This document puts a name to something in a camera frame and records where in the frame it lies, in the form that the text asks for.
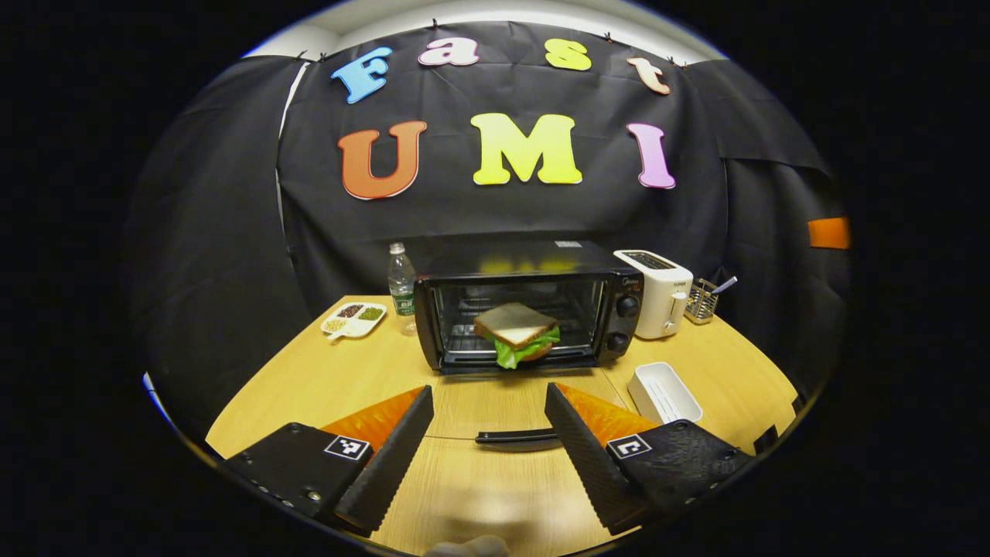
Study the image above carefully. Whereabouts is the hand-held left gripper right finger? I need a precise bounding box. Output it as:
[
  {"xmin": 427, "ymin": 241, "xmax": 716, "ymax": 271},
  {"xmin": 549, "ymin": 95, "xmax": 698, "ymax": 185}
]
[{"xmin": 544, "ymin": 382, "xmax": 755, "ymax": 536}]

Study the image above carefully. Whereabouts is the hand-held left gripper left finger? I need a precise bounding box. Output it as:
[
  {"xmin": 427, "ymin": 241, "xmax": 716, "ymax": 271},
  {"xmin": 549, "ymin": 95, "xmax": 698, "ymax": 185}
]
[{"xmin": 220, "ymin": 385, "xmax": 435, "ymax": 536}]

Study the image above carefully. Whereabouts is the lettuce sandwich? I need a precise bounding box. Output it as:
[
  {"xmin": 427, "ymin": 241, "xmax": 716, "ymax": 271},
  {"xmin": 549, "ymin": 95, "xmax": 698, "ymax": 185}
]
[{"xmin": 473, "ymin": 302, "xmax": 562, "ymax": 371}]

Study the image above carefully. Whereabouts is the black electric oven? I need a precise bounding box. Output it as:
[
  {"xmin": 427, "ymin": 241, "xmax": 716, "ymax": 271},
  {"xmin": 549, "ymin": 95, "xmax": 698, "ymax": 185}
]
[{"xmin": 414, "ymin": 240, "xmax": 644, "ymax": 453}]

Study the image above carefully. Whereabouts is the white rectangular dish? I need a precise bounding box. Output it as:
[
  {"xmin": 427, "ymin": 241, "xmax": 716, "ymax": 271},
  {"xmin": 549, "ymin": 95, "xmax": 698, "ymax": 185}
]
[{"xmin": 626, "ymin": 361, "xmax": 705, "ymax": 425}]

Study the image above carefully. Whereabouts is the white divided bean dish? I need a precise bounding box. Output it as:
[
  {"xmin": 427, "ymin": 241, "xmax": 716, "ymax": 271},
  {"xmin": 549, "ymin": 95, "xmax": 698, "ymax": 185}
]
[{"xmin": 320, "ymin": 301, "xmax": 387, "ymax": 342}]

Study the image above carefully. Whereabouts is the clear plastic water bottle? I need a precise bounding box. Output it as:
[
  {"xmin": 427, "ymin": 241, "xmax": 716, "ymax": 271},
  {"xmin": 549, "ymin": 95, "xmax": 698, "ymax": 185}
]
[{"xmin": 388, "ymin": 242, "xmax": 418, "ymax": 337}]

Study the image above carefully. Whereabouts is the white toaster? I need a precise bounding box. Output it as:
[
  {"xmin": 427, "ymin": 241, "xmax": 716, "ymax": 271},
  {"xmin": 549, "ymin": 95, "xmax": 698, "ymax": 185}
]
[{"xmin": 613, "ymin": 249, "xmax": 695, "ymax": 340}]

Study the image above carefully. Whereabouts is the metal wire utensil holder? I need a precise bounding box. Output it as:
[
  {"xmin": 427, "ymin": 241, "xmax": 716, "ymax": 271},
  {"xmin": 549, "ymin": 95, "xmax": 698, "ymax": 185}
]
[{"xmin": 684, "ymin": 278, "xmax": 720, "ymax": 325}]

